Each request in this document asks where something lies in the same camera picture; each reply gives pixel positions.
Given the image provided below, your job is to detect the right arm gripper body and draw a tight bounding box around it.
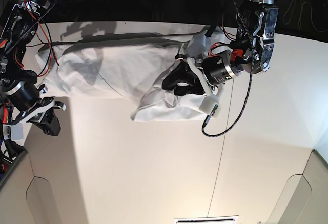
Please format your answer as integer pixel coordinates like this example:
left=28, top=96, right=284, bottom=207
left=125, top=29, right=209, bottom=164
left=0, top=79, right=67, bottom=127

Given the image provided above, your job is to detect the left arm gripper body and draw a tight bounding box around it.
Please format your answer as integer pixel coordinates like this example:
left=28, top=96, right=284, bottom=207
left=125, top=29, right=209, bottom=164
left=201, top=49, right=246, bottom=85

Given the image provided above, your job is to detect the white t-shirt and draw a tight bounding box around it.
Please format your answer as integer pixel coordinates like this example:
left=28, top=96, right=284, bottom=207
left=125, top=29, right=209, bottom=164
left=42, top=34, right=206, bottom=122

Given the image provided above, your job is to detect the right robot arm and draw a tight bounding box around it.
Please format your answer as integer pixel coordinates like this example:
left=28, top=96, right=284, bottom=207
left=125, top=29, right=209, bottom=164
left=1, top=0, right=66, bottom=141

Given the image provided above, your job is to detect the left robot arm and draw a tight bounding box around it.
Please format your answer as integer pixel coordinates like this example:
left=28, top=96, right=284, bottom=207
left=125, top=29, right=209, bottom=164
left=161, top=0, right=278, bottom=96

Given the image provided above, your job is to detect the grey bin with tools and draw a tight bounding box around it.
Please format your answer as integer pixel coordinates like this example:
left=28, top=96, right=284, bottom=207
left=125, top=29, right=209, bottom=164
left=1, top=137, right=27, bottom=189

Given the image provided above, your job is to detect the white vent grille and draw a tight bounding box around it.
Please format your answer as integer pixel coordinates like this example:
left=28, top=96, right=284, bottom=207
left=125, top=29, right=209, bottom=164
left=174, top=215, right=239, bottom=224

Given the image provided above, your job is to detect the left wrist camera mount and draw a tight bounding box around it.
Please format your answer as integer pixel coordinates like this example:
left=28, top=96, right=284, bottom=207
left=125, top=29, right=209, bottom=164
left=176, top=55, right=223, bottom=118

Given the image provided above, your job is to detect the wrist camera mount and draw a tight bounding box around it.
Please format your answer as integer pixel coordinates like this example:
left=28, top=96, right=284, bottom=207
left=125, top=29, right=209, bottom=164
left=3, top=97, right=66, bottom=142
left=176, top=55, right=223, bottom=118

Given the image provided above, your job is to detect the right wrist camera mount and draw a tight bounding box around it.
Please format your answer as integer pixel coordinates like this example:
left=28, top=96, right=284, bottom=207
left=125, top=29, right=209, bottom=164
left=3, top=97, right=66, bottom=142

